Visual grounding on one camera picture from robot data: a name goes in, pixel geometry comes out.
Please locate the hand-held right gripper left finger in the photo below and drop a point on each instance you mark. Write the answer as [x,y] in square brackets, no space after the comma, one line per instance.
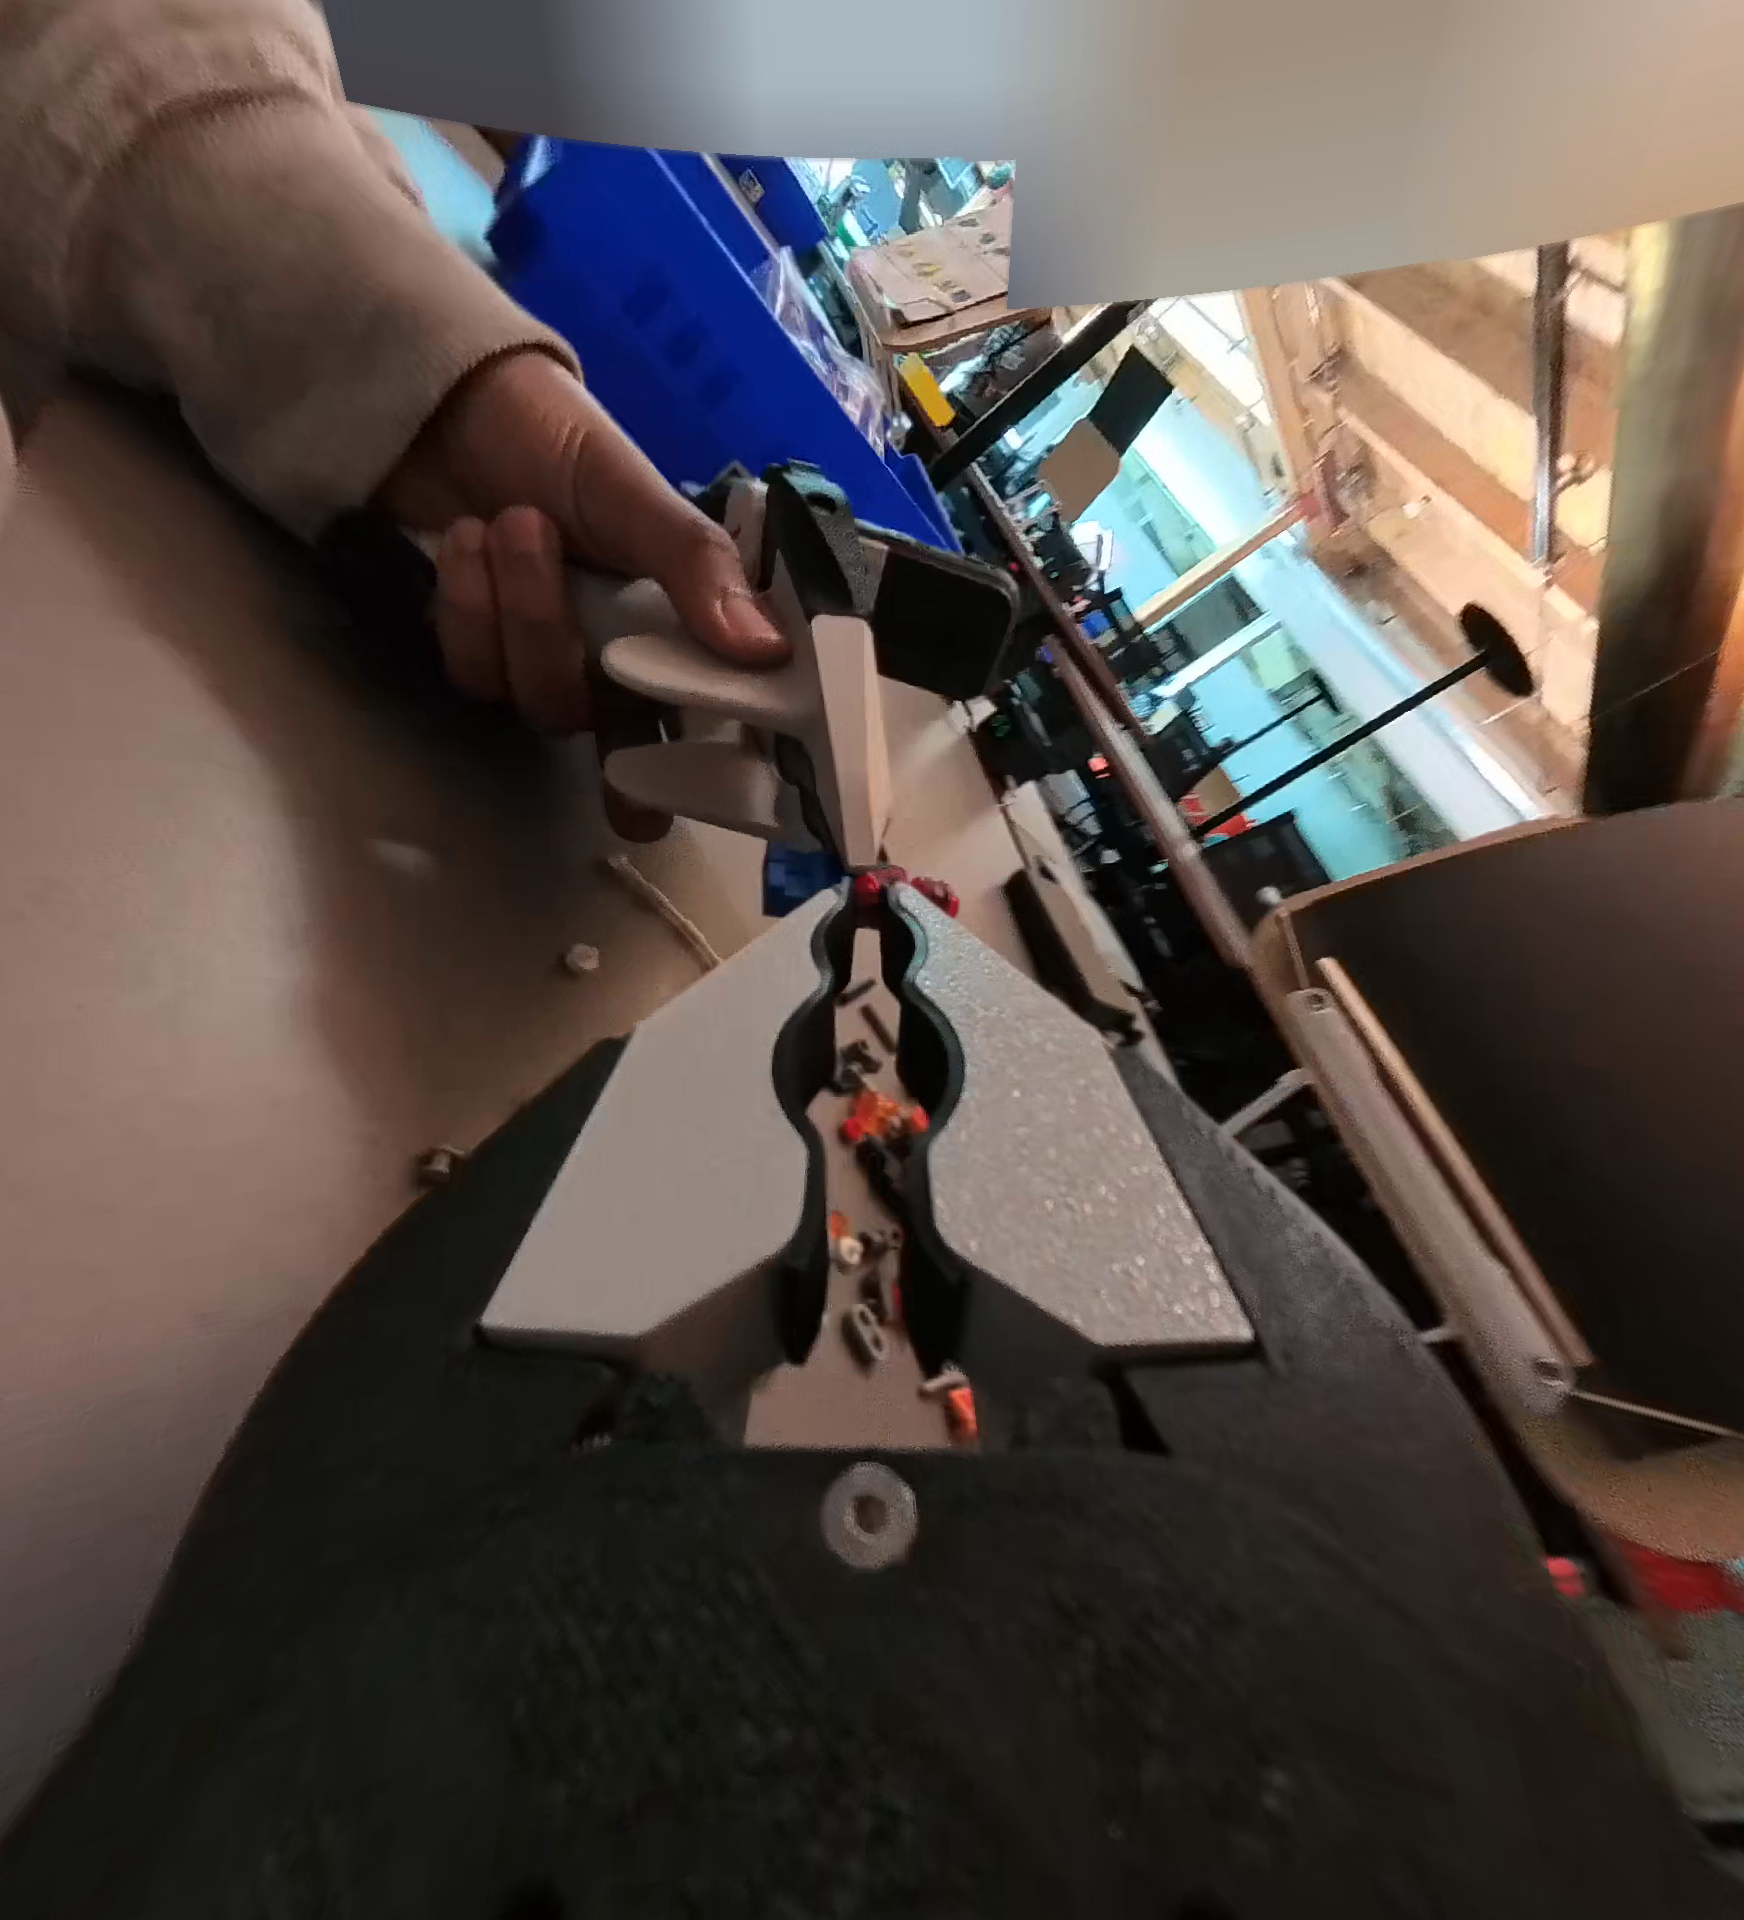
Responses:
[648,1186]

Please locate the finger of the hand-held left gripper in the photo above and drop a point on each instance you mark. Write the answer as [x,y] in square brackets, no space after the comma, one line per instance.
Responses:
[856,736]

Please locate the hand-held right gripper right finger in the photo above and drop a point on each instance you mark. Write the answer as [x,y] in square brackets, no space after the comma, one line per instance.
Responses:
[1068,1186]

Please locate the red and blue lego minifigure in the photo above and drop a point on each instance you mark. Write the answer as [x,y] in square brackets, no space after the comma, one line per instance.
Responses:
[869,888]

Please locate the person's left forearm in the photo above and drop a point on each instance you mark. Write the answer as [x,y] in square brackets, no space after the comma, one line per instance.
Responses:
[211,195]

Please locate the grey lego connector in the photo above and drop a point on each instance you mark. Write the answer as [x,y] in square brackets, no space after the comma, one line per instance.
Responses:
[437,1163]

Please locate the person's left hand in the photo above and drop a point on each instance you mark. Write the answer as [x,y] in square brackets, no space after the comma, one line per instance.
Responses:
[573,481]

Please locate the black power adapter box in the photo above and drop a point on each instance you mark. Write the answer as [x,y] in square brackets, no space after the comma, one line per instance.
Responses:
[1059,945]

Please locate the cardboard sign stand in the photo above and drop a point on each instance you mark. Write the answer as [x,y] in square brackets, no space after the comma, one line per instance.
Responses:
[932,286]

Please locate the white monitor stand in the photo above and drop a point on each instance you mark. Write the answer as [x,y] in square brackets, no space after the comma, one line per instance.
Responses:
[1413,1200]

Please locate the blue plastic bin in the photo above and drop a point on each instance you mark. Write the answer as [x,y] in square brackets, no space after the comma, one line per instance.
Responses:
[661,286]

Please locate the large black monitor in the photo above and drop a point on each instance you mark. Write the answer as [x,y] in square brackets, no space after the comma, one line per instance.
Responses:
[1638,1080]

